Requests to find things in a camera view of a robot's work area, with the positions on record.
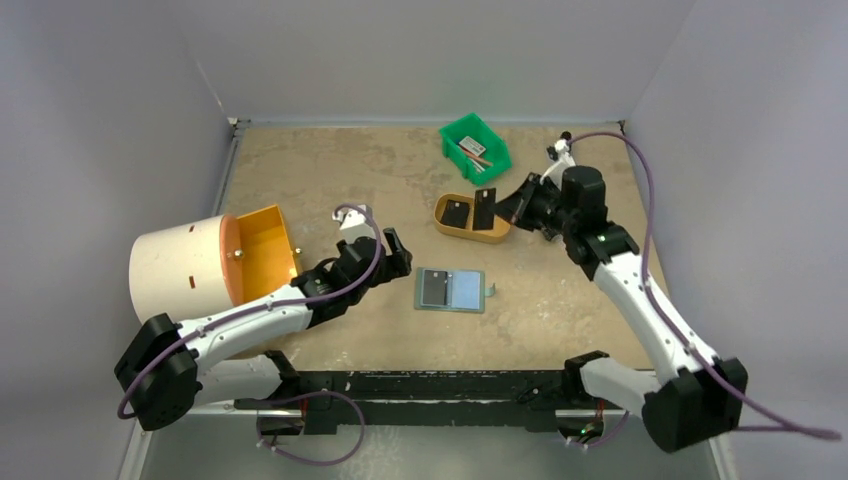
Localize black VIP card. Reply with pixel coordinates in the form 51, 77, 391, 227
421, 269, 448, 307
472, 188, 497, 231

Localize teal card holder wallet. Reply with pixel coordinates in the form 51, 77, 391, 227
413, 267, 497, 314

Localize black credit card stack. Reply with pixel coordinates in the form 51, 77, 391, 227
440, 200, 471, 230

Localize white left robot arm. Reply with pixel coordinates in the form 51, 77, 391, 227
114, 228, 413, 431

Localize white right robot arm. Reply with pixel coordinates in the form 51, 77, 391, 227
492, 166, 748, 453

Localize tan oval tray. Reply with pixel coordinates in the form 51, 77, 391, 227
433, 193, 511, 244

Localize small items in bin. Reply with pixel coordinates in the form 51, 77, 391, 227
457, 136, 493, 172

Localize green plastic bin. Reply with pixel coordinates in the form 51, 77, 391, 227
439, 113, 512, 186

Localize orange drawer tray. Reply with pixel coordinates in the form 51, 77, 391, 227
220, 204, 302, 306

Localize white cylinder drum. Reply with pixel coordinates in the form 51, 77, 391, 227
128, 215, 244, 322

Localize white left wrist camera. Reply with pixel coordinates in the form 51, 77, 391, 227
332, 204, 375, 244

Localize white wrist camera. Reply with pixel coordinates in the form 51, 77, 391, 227
332, 204, 375, 244
542, 138, 576, 189

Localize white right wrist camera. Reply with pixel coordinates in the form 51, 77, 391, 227
542, 138, 576, 189

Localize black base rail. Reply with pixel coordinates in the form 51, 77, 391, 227
234, 370, 620, 435

